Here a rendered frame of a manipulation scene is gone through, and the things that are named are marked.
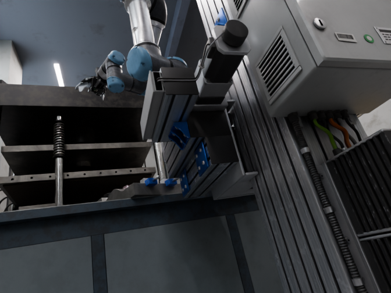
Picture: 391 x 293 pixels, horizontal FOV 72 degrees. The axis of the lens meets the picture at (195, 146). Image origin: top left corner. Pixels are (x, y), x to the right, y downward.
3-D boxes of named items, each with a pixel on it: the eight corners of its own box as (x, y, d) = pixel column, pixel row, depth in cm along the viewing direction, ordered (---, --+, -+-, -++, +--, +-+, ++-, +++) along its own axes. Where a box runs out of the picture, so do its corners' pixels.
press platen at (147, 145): (151, 146, 238) (150, 141, 240) (0, 152, 195) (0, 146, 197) (138, 175, 296) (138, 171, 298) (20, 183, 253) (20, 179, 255)
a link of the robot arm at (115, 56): (112, 60, 124) (110, 46, 127) (101, 74, 131) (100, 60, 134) (127, 65, 129) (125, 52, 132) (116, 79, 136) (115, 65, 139)
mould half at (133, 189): (183, 194, 133) (179, 173, 137) (134, 195, 117) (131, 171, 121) (137, 220, 167) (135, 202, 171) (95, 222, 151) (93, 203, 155)
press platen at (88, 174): (156, 171, 225) (155, 166, 227) (-4, 183, 182) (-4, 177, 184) (141, 197, 287) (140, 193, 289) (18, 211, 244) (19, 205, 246)
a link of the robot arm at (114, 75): (134, 88, 128) (131, 70, 132) (112, 81, 121) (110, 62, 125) (126, 97, 133) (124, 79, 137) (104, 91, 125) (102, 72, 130)
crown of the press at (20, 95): (166, 144, 229) (156, 85, 253) (-24, 150, 178) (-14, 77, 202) (148, 178, 299) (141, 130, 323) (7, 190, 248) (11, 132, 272)
